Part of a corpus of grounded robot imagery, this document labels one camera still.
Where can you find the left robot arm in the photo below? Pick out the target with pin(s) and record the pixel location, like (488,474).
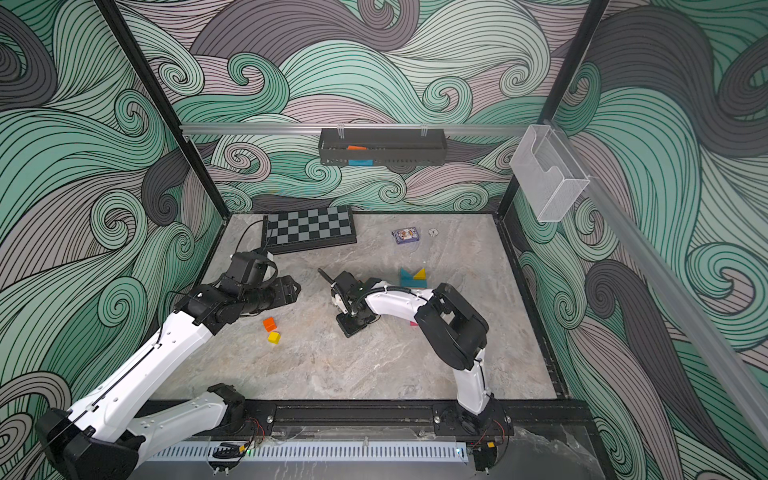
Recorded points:
(102,436)

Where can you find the black wall tray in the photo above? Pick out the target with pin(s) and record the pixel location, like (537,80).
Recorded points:
(399,148)

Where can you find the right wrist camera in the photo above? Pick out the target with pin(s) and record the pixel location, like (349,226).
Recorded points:
(349,293)

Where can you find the white perforated cable duct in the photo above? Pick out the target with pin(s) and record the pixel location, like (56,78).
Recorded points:
(318,451)

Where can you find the playing card box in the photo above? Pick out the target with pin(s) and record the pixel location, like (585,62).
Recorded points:
(406,235)

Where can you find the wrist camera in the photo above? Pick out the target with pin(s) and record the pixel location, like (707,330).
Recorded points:
(249,270)
(349,293)

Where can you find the clear acrylic holder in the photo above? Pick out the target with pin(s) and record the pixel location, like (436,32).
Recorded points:
(549,172)

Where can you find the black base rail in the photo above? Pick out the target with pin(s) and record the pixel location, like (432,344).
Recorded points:
(440,417)

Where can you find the black grey chessboard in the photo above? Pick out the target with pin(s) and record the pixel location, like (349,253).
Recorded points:
(303,230)

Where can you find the orange cube block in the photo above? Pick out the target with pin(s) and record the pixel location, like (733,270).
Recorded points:
(269,324)

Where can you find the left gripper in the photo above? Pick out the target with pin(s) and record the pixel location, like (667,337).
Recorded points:
(284,293)

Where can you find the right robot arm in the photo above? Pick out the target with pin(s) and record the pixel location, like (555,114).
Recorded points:
(454,329)

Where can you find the teal long block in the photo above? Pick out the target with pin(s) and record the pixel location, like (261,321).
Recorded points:
(413,284)

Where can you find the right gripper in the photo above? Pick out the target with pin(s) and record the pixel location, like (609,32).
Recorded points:
(352,325)

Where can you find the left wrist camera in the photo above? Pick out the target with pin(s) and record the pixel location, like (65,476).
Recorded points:
(249,270)

